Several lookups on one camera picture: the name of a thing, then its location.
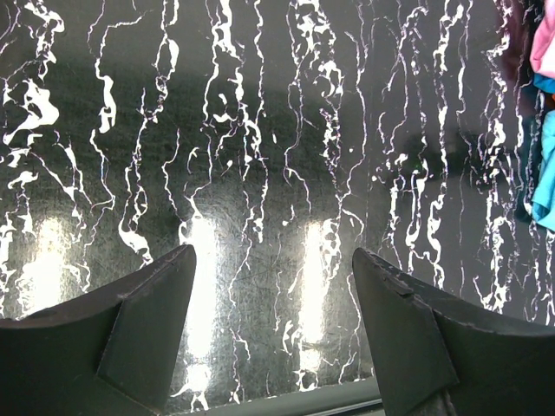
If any black marbled table mat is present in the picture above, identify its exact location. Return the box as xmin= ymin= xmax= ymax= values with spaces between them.
xmin=1 ymin=1 xmax=554 ymax=414

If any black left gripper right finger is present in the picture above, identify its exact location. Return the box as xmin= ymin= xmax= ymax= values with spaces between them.
xmin=352 ymin=248 xmax=554 ymax=415

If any pink folded t shirt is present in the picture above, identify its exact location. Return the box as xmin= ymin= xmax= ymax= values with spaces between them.
xmin=530 ymin=0 xmax=554 ymax=79

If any cyan t shirt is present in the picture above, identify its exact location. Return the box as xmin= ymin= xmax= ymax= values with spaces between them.
xmin=515 ymin=110 xmax=554 ymax=231

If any blue folded t shirt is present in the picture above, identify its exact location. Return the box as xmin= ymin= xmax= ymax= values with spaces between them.
xmin=533 ymin=73 xmax=555 ymax=95

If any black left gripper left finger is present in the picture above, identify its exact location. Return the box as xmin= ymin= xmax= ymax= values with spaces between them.
xmin=1 ymin=245 xmax=196 ymax=415

